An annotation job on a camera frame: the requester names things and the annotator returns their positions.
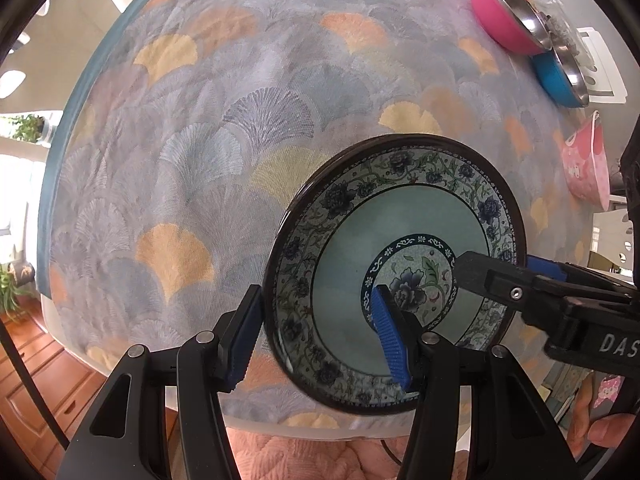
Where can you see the dark snack tub in plastic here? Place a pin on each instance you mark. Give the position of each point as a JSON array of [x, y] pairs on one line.
[[565, 30]]

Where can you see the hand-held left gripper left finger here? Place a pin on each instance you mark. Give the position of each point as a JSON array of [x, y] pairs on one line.
[[245, 340]]

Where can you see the person's right hand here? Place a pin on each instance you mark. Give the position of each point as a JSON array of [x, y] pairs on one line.
[[605, 430]]

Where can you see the blue floral ceramic plate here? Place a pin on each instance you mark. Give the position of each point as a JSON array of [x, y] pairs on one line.
[[340, 270]]

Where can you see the wooden drawer cabinet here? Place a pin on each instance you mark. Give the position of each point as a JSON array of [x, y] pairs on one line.
[[40, 395]]

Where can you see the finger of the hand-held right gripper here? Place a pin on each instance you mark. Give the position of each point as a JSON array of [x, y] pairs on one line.
[[485, 275], [547, 267]]

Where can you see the white chair with oval holes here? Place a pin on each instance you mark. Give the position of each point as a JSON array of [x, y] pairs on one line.
[[55, 35], [605, 75], [612, 235]]

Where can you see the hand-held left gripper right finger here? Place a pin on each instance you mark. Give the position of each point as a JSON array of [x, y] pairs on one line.
[[387, 330]]

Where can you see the green potted plant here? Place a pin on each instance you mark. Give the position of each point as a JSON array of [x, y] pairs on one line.
[[12, 290], [27, 127]]

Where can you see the blue steel bowl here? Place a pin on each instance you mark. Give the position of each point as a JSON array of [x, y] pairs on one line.
[[552, 77]]

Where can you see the pink steel bowl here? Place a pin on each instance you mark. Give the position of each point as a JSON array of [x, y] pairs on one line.
[[495, 10]]

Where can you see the pink cartoon plastic container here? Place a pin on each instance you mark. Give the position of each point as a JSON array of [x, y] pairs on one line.
[[585, 165]]

